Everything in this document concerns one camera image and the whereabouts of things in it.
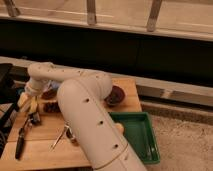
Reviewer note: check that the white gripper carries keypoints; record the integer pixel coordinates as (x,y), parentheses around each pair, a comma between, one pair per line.
(33,88)

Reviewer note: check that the yellow banana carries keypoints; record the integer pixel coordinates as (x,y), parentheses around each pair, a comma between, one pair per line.
(26,109)

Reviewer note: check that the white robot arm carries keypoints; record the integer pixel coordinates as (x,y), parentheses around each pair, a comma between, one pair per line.
(80,97)

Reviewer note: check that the small dark metal object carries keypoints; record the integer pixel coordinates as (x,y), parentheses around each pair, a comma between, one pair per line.
(35,119)

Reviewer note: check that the red brown bowl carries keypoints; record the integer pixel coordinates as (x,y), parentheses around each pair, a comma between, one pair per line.
(51,93)

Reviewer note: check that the black chair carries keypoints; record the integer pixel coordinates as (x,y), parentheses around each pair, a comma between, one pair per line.
(8,95)

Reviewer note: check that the bunch of dark grapes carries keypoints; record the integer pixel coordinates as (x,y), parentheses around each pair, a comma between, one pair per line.
(51,107)

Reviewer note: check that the small metal cup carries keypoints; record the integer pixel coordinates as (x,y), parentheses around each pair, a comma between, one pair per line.
(71,136)

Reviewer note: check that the metal spoon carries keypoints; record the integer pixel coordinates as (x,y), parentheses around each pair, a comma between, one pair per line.
(59,136)

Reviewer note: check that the dark maroon bowl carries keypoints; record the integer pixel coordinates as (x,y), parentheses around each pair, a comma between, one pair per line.
(116,96)

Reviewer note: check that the orange apple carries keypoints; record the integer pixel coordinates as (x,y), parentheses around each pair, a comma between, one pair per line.
(120,127)

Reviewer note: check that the green plastic tray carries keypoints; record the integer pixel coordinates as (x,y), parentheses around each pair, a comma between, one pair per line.
(139,132)

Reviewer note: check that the black handled knife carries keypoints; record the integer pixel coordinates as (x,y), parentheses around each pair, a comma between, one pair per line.
(21,139)

